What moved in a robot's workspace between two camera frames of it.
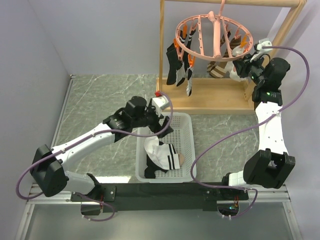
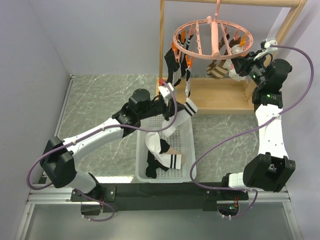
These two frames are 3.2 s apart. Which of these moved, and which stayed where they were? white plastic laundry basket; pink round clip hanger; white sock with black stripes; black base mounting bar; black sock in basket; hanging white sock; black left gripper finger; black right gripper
Moved: white sock with black stripes; black left gripper finger; pink round clip hanger
Stayed: black sock in basket; hanging white sock; white plastic laundry basket; black right gripper; black base mounting bar
